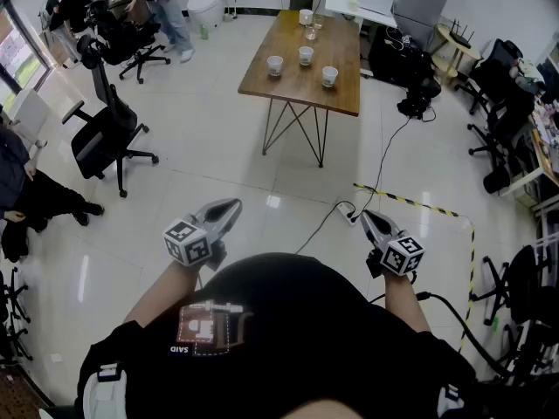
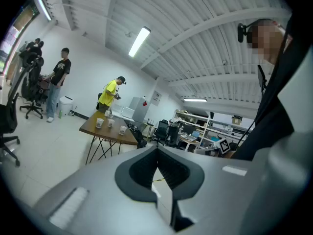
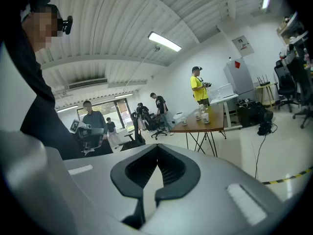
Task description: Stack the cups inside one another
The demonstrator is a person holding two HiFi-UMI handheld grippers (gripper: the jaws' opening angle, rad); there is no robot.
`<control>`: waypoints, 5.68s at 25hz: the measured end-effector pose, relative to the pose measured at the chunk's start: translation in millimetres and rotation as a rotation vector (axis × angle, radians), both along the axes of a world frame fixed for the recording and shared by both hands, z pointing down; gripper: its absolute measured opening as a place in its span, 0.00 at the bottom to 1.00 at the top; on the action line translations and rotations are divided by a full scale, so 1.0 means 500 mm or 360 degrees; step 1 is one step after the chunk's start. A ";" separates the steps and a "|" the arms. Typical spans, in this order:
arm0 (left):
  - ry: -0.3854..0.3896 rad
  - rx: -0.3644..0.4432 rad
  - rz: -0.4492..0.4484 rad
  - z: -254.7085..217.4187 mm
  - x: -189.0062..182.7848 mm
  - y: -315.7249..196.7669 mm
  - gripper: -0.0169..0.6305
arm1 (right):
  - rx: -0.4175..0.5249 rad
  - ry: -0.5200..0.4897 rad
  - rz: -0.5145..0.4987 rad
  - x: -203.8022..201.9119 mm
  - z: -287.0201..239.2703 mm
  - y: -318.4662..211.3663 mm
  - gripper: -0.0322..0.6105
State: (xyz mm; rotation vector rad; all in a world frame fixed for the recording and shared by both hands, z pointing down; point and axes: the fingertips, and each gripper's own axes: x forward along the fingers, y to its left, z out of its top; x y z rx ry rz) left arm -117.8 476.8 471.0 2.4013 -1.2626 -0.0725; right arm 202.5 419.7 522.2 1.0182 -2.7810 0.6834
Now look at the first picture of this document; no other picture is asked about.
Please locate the black floor equipment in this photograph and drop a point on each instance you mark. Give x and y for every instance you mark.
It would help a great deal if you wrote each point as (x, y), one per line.
(419, 98)

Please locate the round wooden side table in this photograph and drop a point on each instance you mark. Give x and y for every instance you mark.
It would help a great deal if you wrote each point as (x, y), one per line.
(458, 52)

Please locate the black router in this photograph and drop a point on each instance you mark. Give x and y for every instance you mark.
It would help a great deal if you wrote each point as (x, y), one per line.
(460, 38)

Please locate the white power strip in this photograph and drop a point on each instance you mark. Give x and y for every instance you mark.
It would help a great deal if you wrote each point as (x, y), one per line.
(347, 213)

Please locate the person's right forearm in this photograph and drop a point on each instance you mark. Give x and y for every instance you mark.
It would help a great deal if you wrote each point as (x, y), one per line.
(404, 304)

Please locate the white cup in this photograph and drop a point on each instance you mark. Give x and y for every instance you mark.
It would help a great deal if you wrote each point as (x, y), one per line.
(330, 76)
(274, 64)
(306, 55)

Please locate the person's left forearm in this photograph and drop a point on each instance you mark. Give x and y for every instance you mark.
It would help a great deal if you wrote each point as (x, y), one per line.
(161, 290)

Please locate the wooden table with metal legs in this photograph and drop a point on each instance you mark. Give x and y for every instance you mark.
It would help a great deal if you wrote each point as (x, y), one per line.
(323, 50)

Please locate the green plastic bottle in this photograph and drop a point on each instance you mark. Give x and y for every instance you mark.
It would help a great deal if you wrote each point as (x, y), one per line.
(204, 32)

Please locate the white toilet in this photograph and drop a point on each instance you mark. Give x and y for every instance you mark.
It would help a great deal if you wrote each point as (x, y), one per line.
(204, 9)

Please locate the brown wooden cabinet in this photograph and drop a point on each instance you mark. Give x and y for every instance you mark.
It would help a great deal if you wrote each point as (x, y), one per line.
(131, 7)

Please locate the person's black t-shirt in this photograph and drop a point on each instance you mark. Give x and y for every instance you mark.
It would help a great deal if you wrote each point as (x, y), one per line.
(284, 343)

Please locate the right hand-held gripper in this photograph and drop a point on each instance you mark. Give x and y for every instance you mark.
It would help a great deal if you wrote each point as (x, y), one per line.
(402, 253)

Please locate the white cluttered desk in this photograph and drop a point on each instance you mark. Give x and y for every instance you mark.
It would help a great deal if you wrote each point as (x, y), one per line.
(541, 155)

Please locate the black office chair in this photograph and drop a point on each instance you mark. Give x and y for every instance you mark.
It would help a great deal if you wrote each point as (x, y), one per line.
(506, 138)
(126, 37)
(498, 72)
(524, 304)
(109, 129)

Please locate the small clear glass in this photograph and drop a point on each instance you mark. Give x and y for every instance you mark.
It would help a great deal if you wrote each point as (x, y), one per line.
(319, 22)

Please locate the large clear glass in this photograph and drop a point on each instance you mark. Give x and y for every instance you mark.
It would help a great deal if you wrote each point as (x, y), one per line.
(310, 33)

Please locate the black chair base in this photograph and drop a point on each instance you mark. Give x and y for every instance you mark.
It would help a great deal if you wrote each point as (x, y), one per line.
(15, 317)

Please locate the black equipment case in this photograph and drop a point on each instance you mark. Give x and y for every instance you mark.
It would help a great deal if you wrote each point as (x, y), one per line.
(393, 55)

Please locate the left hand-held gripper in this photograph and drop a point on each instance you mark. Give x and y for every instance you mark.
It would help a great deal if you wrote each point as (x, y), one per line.
(188, 242)

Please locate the white ceramic mug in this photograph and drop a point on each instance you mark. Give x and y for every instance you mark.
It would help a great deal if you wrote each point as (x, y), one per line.
(305, 17)

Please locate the yellow black hazard tape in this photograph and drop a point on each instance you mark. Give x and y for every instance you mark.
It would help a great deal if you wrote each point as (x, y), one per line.
(472, 256)

